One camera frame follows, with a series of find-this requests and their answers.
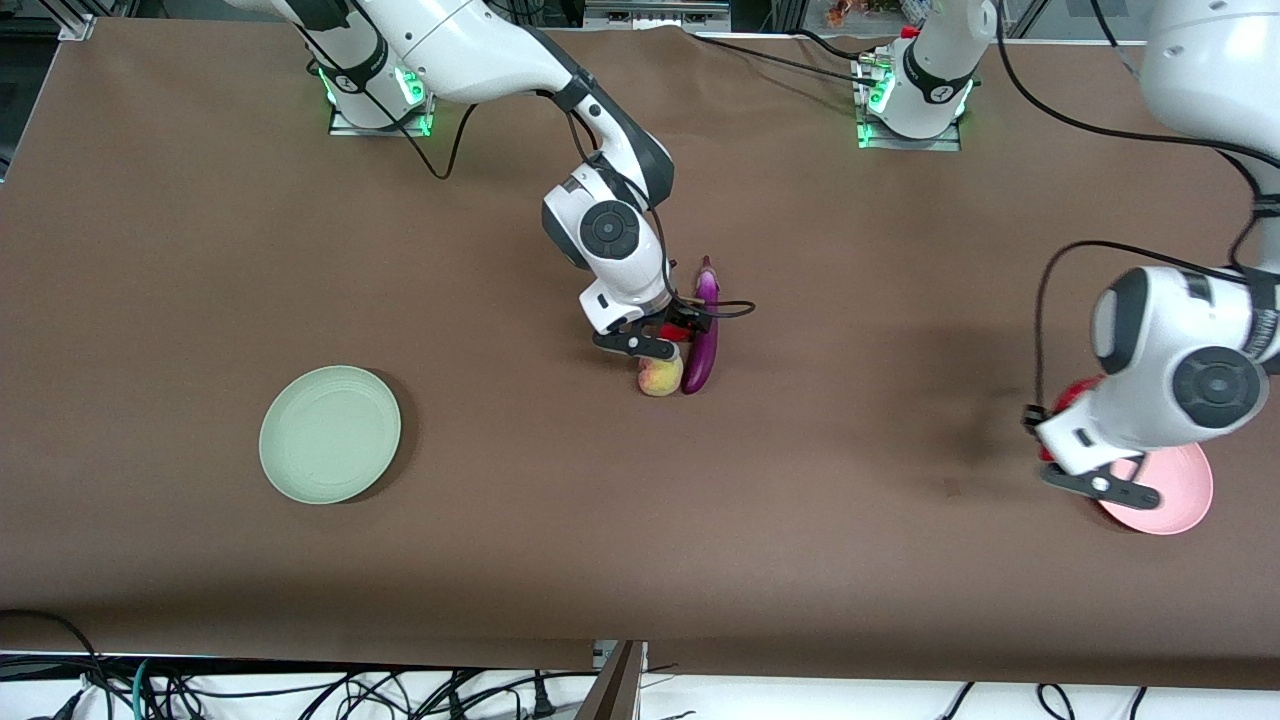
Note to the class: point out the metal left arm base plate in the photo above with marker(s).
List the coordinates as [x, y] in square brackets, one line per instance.
[875, 142]

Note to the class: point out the red apple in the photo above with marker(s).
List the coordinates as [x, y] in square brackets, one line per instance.
[675, 334]

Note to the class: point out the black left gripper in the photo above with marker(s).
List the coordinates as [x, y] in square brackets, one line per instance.
[1030, 420]

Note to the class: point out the grey metal device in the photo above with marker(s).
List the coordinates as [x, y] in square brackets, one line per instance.
[655, 12]

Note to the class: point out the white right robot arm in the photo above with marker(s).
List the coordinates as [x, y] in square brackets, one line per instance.
[450, 40]

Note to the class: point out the yellow pink peach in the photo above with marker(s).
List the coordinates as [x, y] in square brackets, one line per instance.
[660, 378]

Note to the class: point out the purple eggplant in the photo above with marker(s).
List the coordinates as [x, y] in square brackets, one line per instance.
[703, 350]

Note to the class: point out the orange red small object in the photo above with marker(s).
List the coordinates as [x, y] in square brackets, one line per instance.
[845, 12]

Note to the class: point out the red chili pepper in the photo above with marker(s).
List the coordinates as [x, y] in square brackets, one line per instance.
[1070, 400]

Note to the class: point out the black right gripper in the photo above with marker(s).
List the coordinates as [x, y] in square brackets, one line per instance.
[681, 322]

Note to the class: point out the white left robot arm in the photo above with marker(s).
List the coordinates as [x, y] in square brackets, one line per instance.
[1180, 340]

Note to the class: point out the aluminium frame profile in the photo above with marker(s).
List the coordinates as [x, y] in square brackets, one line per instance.
[75, 20]

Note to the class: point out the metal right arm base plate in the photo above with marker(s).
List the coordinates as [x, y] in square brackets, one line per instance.
[345, 128]

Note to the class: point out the light green plate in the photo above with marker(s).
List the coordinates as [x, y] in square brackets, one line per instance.
[330, 435]

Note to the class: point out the small metal bracket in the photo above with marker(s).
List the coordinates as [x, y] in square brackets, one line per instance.
[604, 653]

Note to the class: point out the pink plate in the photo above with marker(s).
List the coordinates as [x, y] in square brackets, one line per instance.
[1175, 500]

